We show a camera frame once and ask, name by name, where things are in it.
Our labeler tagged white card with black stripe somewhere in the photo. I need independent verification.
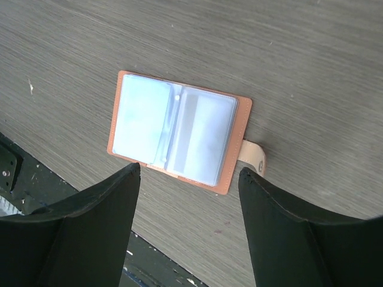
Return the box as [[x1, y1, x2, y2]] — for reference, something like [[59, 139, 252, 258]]
[[168, 94, 237, 187]]

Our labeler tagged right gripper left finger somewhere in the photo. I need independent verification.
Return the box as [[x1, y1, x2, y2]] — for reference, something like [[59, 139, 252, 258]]
[[1, 163, 141, 286]]

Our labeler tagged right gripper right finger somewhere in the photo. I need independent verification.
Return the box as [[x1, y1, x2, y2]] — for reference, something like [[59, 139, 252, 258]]
[[238, 167, 382, 286]]

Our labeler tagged tan leather card holder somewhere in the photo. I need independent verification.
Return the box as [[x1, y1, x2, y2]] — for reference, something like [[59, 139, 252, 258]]
[[107, 71, 266, 195]]

